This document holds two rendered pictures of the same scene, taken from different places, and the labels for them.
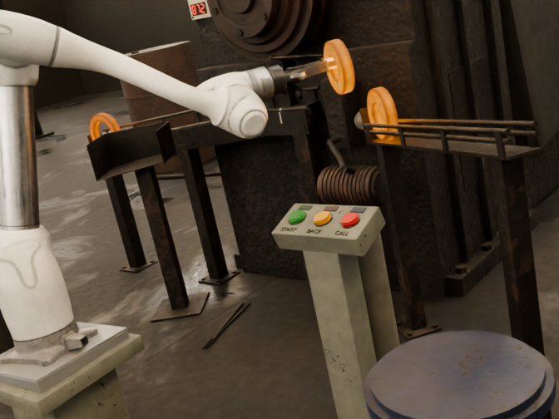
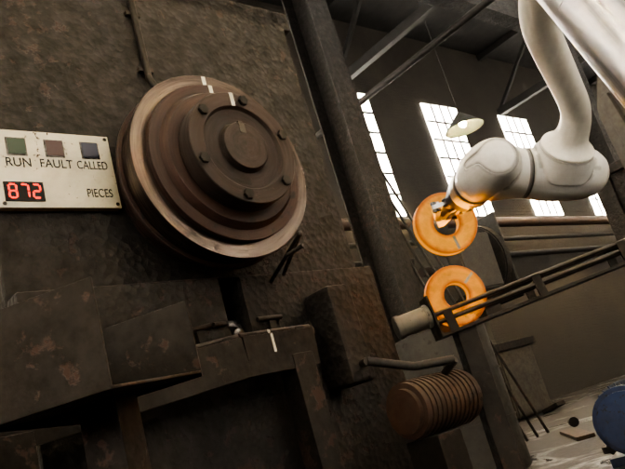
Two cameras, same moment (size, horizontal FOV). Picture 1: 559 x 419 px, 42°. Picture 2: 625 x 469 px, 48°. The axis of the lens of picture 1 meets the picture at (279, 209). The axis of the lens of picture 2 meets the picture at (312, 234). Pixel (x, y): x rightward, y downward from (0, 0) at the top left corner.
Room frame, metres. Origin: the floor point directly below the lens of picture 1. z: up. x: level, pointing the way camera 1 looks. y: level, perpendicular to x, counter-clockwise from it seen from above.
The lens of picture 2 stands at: (2.30, 1.41, 0.47)
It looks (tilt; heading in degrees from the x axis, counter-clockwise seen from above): 16 degrees up; 274
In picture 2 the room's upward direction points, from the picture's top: 16 degrees counter-clockwise
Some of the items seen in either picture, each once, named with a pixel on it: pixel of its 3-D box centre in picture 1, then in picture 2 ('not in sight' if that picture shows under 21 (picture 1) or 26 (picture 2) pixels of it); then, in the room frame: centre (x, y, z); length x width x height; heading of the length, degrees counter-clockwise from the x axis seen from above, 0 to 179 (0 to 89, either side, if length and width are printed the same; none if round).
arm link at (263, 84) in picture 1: (260, 83); (471, 186); (2.03, -0.02, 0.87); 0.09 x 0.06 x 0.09; 12
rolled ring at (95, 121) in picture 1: (105, 133); not in sight; (3.31, 0.69, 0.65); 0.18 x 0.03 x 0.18; 50
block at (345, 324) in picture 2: (343, 111); (338, 337); (2.41, -0.28, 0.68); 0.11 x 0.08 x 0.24; 137
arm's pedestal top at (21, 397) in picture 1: (55, 363); not in sight; (1.70, 0.64, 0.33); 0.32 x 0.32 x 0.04; 49
